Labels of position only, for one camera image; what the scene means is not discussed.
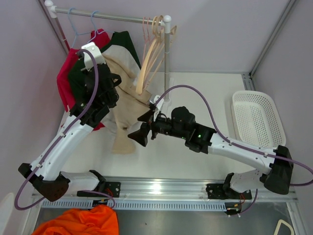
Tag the pink plastic hanger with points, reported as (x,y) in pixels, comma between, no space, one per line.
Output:
(150,44)

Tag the beige wooden hanger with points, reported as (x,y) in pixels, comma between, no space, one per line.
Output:
(140,82)

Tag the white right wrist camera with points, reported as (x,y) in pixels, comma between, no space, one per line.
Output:
(156,103)

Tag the white perforated laundry basket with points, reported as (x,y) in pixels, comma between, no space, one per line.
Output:
(256,119)

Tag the red t shirt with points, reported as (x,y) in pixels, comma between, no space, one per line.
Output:
(100,39)

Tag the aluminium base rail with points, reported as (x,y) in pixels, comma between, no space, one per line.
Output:
(163,195)

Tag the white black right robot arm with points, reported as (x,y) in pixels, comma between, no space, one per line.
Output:
(272,166)

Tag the beige empty hanger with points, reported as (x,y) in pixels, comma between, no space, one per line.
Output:
(158,42)

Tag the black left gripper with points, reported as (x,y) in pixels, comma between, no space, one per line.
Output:
(113,77)

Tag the beige t shirt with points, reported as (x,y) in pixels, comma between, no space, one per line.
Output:
(130,105)

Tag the aluminium corner frame post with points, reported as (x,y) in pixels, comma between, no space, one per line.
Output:
(282,20)

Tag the white clothes rack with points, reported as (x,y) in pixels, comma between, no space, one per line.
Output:
(53,10)

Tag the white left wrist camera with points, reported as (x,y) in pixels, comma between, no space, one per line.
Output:
(89,51)

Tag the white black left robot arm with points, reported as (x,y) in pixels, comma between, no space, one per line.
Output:
(45,173)

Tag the orange cloth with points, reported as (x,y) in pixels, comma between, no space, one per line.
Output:
(101,220)

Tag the green white raglan shirt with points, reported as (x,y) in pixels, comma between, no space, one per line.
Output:
(120,47)

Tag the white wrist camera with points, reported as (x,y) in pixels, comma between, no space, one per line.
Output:
(89,51)
(156,103)

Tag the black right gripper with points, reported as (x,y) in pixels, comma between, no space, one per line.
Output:
(141,135)

